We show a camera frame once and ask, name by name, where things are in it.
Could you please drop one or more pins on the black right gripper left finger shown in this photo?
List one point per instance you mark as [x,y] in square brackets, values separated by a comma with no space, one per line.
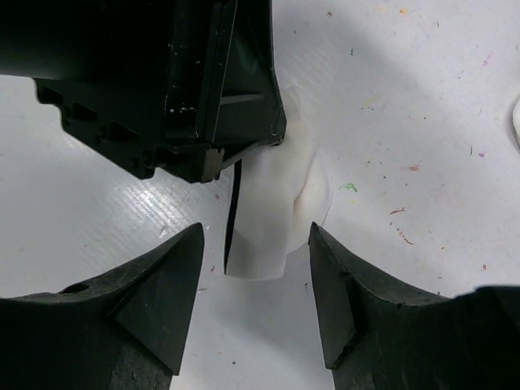
[124,329]

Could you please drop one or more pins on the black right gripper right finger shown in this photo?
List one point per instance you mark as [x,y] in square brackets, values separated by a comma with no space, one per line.
[378,332]

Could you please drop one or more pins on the black pinstriped sock white toe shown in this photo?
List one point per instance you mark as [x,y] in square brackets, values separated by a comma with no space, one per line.
[516,121]

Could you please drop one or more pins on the white sock with black stripes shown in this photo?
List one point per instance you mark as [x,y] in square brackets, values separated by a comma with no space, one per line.
[279,191]

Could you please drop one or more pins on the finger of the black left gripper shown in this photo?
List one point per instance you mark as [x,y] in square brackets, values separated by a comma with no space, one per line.
[223,100]

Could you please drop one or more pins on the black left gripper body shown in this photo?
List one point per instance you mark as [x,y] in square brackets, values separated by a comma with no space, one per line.
[104,65]

